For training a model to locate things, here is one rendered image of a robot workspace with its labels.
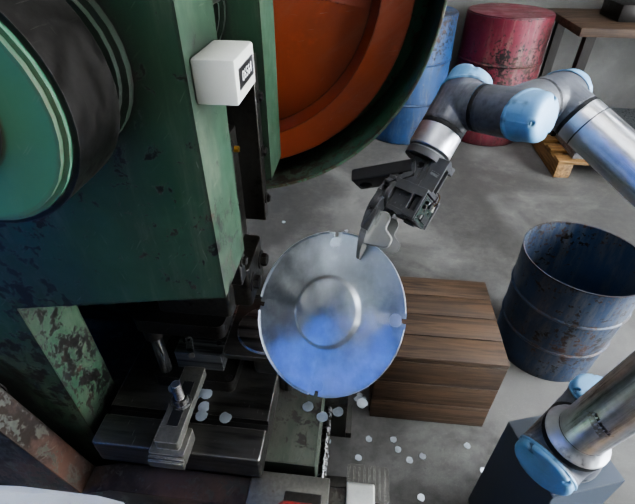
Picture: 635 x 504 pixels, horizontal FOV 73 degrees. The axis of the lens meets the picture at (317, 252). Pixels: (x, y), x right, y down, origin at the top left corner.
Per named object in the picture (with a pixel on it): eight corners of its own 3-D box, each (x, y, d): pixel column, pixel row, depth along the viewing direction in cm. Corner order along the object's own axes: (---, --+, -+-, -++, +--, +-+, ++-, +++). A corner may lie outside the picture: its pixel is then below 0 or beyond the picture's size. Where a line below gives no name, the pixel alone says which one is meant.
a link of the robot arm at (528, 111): (578, 80, 64) (510, 74, 71) (536, 96, 58) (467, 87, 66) (566, 133, 68) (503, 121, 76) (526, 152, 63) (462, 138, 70)
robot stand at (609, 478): (520, 487, 137) (573, 408, 109) (555, 552, 124) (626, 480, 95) (467, 498, 134) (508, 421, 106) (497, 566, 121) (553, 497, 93)
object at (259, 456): (298, 299, 112) (297, 281, 108) (262, 477, 77) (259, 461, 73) (185, 289, 114) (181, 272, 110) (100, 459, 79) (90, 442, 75)
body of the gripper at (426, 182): (409, 221, 68) (448, 154, 68) (366, 201, 73) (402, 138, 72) (423, 234, 75) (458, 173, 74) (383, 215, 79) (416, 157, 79)
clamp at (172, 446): (214, 383, 85) (206, 350, 78) (184, 470, 72) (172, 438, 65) (184, 380, 85) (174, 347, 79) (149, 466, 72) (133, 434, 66)
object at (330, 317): (396, 415, 67) (395, 415, 67) (249, 379, 82) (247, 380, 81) (415, 234, 72) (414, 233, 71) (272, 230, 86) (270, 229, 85)
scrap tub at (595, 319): (575, 311, 197) (622, 225, 167) (615, 391, 164) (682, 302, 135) (481, 303, 201) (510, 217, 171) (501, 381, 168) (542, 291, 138)
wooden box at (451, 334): (464, 342, 182) (485, 281, 161) (482, 426, 153) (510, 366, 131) (369, 335, 185) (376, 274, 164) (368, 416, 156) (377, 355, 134)
